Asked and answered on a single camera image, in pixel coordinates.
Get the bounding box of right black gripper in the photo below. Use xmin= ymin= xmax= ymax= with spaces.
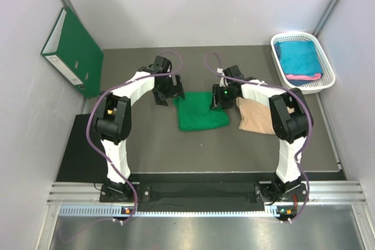
xmin=210 ymin=85 xmax=237 ymax=111

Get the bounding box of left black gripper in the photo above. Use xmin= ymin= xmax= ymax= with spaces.
xmin=152 ymin=74 xmax=184 ymax=106

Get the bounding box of green t shirt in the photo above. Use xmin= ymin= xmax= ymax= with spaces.
xmin=173 ymin=92 xmax=230 ymax=132

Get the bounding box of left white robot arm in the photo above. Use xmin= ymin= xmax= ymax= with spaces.
xmin=91 ymin=55 xmax=185 ymax=203

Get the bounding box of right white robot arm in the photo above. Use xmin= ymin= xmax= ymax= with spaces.
xmin=210 ymin=65 xmax=313 ymax=201

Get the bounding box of beige folded t shirt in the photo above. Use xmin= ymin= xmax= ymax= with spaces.
xmin=236 ymin=97 xmax=295 ymax=135

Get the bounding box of blue folded t shirt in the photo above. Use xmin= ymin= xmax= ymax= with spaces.
xmin=274 ymin=40 xmax=323 ymax=76

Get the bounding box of white plastic basket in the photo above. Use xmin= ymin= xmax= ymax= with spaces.
xmin=270 ymin=32 xmax=336 ymax=94

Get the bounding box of pink folded t shirt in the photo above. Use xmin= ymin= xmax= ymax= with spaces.
xmin=285 ymin=73 xmax=322 ymax=81

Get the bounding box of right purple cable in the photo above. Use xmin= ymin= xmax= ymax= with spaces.
xmin=204 ymin=52 xmax=314 ymax=224

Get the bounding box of green ring binder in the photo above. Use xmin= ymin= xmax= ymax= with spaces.
xmin=40 ymin=8 xmax=104 ymax=98

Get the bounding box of aluminium frame rail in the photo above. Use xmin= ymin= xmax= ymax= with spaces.
xmin=47 ymin=181 xmax=366 ymax=204

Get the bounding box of white slotted cable duct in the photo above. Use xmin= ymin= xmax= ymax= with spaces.
xmin=58 ymin=204 xmax=298 ymax=217

